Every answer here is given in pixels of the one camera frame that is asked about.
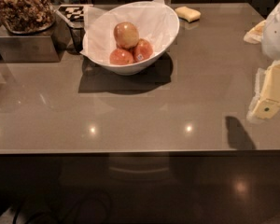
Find red-yellow apple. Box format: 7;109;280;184
113;21;139;49

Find left red apple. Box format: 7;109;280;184
109;49;133;65

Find black white patterned tag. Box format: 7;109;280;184
55;5;91;29

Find right red apple with sticker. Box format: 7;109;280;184
133;38;153;63

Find steel box stand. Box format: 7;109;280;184
0;18;71;63

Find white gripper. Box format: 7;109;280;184
244;2;280;123

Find white bowl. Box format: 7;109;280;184
82;1;180;77

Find white paper liner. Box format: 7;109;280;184
79;0;179;65

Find yellow sponge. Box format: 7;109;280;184
175;7;201;22

